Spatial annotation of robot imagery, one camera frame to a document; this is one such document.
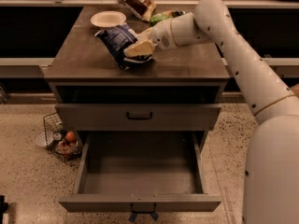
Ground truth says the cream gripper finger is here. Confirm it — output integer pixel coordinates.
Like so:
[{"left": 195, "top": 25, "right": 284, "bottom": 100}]
[
  {"left": 123, "top": 39, "right": 155, "bottom": 57},
  {"left": 137, "top": 27, "right": 152, "bottom": 42}
]

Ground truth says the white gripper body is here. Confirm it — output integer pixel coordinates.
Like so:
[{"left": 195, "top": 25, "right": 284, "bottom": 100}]
[{"left": 150, "top": 19, "right": 177, "bottom": 50}]

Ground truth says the blue chip bag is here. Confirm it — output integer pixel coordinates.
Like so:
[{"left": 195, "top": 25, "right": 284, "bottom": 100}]
[{"left": 95, "top": 23, "right": 152, "bottom": 70}]

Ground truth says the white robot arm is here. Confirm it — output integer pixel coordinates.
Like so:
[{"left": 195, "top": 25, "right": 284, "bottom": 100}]
[{"left": 138, "top": 0, "right": 299, "bottom": 224}]

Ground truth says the green chip bag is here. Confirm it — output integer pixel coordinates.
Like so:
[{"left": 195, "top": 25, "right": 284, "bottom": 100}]
[{"left": 149, "top": 10, "right": 185, "bottom": 27}]

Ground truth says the brown snack bag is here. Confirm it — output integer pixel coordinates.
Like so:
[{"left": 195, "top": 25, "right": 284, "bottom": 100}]
[{"left": 118, "top": 0, "right": 156, "bottom": 21}]

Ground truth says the grey drawer cabinet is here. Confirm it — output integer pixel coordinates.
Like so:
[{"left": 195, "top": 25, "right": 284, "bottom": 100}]
[{"left": 42, "top": 5, "right": 231, "bottom": 154}]

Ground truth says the white paper bowl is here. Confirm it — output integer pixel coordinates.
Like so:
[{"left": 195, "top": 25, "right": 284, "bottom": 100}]
[{"left": 91, "top": 11, "right": 126, "bottom": 28}]

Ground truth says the orange fruit in basket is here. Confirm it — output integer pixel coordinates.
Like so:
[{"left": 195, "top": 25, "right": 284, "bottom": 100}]
[{"left": 64, "top": 131, "right": 77, "bottom": 143}]

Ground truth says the black wire basket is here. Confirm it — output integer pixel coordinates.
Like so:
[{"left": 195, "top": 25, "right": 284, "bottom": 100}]
[{"left": 43, "top": 113, "right": 82, "bottom": 161}]

